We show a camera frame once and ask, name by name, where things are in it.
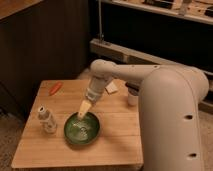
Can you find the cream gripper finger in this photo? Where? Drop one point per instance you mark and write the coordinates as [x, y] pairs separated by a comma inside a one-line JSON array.
[[84, 108]]

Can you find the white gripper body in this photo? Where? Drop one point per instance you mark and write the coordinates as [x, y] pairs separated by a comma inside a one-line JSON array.
[[95, 89]]

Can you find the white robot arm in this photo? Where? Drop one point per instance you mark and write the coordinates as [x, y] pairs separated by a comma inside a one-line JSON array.
[[168, 100]]

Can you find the white paper packet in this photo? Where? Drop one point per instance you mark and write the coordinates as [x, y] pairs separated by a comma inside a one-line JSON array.
[[111, 88]]

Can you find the green ceramic bowl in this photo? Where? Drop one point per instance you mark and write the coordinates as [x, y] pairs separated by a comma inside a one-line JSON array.
[[81, 132]]

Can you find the orange carrot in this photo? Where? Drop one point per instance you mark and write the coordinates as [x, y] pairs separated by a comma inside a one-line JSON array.
[[55, 88]]

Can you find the white cup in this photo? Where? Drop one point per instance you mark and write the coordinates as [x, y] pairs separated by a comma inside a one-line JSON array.
[[133, 91]]

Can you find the metal shelf rack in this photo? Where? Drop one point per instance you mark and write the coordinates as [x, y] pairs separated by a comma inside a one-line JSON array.
[[135, 36]]

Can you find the wooden counter top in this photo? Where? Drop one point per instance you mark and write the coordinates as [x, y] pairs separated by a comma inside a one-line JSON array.
[[9, 7]]

